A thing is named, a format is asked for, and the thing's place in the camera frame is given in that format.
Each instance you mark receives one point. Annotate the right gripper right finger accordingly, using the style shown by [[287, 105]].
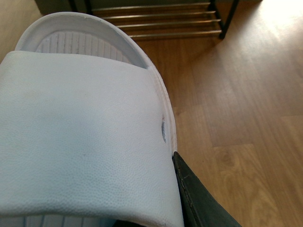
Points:
[[199, 207]]

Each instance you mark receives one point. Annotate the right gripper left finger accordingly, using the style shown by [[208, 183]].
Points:
[[123, 223]]

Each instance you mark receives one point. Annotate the black metal shoe rack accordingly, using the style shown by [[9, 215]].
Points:
[[143, 20]]

